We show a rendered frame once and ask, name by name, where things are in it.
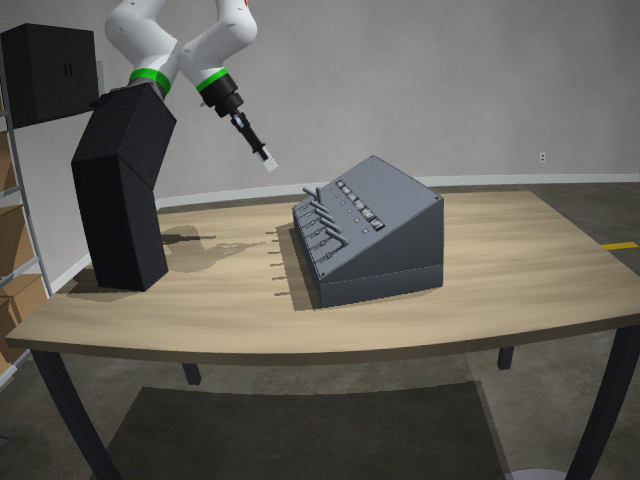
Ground grey switch console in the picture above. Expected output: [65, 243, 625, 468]
[292, 155, 444, 308]

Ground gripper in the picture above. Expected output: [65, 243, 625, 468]
[215, 93, 278, 172]

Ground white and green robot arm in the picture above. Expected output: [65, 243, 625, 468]
[105, 0, 257, 108]

